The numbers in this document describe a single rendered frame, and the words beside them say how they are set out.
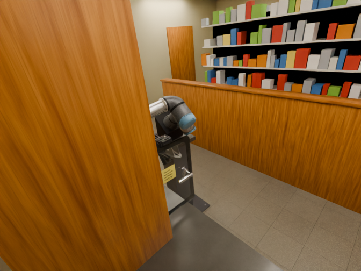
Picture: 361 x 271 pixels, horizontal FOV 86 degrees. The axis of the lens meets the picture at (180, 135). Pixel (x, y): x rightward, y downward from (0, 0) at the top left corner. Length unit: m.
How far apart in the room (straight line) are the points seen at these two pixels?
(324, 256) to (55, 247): 2.09
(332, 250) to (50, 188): 2.25
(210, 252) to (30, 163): 0.78
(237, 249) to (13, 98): 0.96
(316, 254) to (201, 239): 1.44
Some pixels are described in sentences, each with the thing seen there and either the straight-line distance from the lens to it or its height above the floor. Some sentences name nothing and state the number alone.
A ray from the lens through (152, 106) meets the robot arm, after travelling 1.20.
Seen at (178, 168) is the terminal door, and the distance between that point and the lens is 0.96.
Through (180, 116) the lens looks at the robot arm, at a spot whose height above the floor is 1.36.
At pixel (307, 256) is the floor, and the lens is 2.27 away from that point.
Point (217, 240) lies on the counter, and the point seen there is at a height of 0.94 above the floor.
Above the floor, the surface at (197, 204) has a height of 0.02.
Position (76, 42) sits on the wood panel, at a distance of 0.56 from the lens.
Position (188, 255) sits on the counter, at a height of 0.94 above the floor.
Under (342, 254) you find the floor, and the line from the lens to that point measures 2.41.
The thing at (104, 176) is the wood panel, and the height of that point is 1.45.
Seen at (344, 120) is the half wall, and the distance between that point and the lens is 2.36.
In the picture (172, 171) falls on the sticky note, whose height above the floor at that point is 1.24.
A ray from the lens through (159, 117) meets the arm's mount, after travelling 1.82.
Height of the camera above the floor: 1.81
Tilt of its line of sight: 27 degrees down
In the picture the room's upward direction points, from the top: 6 degrees counter-clockwise
